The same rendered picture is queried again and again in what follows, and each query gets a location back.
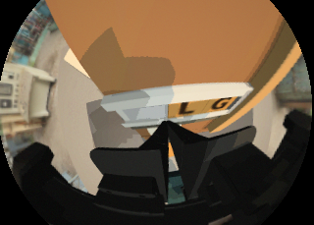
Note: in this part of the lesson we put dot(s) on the tan letter tile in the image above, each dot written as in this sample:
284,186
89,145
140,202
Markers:
177,110

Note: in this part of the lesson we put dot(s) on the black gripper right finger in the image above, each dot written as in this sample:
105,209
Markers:
194,152

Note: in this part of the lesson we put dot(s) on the brown a-frame board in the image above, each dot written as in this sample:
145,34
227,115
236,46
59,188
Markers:
145,54

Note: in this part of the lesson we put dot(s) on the beige flat square board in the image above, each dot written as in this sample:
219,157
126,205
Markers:
71,58

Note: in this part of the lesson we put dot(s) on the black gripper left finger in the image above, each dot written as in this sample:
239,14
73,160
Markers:
151,159

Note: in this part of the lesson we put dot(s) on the white paper ticket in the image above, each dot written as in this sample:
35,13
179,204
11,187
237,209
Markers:
151,130

